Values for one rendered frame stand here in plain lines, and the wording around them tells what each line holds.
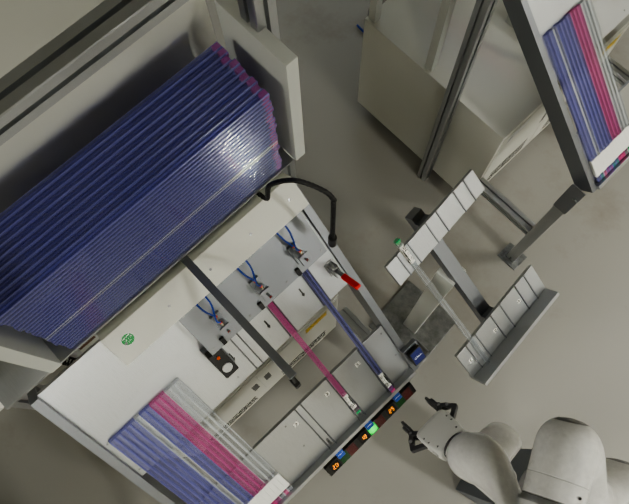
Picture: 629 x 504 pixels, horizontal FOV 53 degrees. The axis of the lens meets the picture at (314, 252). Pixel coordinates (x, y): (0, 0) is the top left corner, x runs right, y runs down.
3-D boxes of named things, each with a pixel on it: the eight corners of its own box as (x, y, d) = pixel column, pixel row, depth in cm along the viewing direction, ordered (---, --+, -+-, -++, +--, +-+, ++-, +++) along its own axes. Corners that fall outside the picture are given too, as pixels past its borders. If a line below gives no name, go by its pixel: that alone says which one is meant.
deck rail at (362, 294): (405, 357, 181) (419, 367, 176) (400, 361, 180) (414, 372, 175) (279, 170, 141) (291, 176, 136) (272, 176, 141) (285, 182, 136)
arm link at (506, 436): (491, 399, 128) (497, 419, 155) (442, 461, 126) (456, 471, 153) (529, 429, 124) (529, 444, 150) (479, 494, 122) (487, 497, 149)
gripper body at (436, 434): (450, 471, 156) (421, 445, 165) (478, 441, 158) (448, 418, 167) (439, 456, 152) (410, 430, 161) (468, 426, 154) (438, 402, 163)
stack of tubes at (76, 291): (283, 165, 121) (271, 91, 95) (70, 350, 112) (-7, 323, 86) (240, 123, 124) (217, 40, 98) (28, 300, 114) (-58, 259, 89)
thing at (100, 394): (340, 274, 159) (351, 281, 155) (136, 463, 147) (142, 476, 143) (272, 176, 141) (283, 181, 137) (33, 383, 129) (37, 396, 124)
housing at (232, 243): (279, 188, 144) (309, 204, 132) (111, 336, 135) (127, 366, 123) (261, 161, 139) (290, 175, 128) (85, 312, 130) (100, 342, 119)
